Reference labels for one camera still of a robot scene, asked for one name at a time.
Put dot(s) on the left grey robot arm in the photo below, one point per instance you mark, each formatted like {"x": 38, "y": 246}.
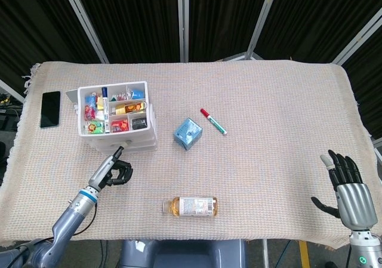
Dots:
{"x": 68, "y": 220}

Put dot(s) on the yellow blue wrapped candy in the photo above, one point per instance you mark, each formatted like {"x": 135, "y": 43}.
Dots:
{"x": 93, "y": 99}

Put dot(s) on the white plastic drawer organizer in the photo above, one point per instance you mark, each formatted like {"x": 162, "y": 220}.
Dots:
{"x": 119, "y": 134}

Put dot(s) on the green marker with red cap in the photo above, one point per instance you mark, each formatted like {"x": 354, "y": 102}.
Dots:
{"x": 213, "y": 121}

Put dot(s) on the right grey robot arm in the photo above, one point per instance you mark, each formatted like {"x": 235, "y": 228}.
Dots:
{"x": 364, "y": 250}

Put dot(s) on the green candy pack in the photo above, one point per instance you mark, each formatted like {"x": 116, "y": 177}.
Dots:
{"x": 94, "y": 127}

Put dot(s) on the red snack pack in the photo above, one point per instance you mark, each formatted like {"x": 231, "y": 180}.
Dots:
{"x": 119, "y": 126}

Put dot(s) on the clear plastic box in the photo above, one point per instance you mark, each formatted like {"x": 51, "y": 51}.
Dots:
{"x": 126, "y": 143}

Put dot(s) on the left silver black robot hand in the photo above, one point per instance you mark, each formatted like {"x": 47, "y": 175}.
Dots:
{"x": 104, "y": 172}

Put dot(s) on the black folding partition screen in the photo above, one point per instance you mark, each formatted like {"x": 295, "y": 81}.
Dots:
{"x": 134, "y": 17}

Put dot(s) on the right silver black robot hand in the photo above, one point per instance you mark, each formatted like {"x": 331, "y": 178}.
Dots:
{"x": 355, "y": 202}

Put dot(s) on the black smartphone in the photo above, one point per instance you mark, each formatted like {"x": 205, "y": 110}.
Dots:
{"x": 50, "y": 110}

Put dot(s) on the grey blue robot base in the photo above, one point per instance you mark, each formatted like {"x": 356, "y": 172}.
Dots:
{"x": 182, "y": 254}

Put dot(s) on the blue cube box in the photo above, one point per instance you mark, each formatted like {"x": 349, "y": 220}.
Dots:
{"x": 188, "y": 133}

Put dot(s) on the tea bottle with white label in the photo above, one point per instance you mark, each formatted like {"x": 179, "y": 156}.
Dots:
{"x": 194, "y": 206}

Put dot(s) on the small mixed wrapped candies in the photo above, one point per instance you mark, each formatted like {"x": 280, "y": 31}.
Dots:
{"x": 119, "y": 96}

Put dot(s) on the red wrapped candy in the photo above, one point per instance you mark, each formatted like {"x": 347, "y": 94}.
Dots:
{"x": 90, "y": 112}

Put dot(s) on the white marker with blue cap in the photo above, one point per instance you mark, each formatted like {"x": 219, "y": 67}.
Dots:
{"x": 105, "y": 107}

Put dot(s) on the small black box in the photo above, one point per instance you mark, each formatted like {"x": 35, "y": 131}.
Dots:
{"x": 139, "y": 123}

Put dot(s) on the beige woven tablecloth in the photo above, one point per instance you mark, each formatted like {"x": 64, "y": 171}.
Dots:
{"x": 253, "y": 175}

